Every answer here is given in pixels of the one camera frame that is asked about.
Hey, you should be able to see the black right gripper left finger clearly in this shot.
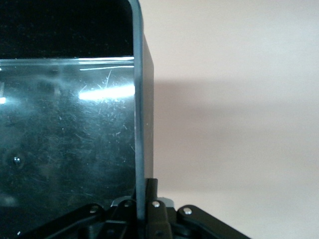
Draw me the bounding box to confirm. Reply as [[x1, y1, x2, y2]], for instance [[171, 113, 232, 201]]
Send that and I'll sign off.
[[22, 196, 138, 239]]

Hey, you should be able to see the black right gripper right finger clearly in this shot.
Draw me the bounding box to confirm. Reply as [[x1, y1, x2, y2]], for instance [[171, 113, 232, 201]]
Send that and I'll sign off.
[[145, 178, 251, 239]]

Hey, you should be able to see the black plastic box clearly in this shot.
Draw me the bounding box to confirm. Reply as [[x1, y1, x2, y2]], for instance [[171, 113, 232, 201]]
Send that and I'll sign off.
[[0, 0, 156, 239]]

